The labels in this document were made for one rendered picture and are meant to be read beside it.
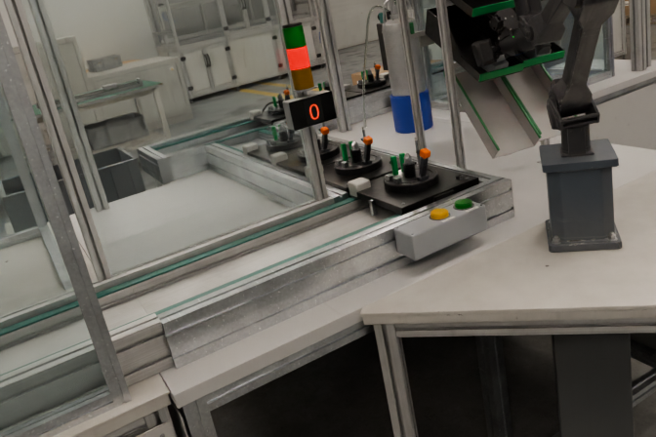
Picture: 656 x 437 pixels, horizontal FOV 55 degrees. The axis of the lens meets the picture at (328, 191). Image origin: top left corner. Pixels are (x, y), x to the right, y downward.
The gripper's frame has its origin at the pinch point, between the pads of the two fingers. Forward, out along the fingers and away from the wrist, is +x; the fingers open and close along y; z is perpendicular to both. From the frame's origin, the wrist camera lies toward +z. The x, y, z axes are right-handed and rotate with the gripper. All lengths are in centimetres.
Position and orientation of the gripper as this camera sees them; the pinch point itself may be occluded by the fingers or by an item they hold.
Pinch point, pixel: (494, 50)
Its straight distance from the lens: 169.8
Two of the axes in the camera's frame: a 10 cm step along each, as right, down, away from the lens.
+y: -8.9, 3.3, -3.3
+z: -3.1, -9.4, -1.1
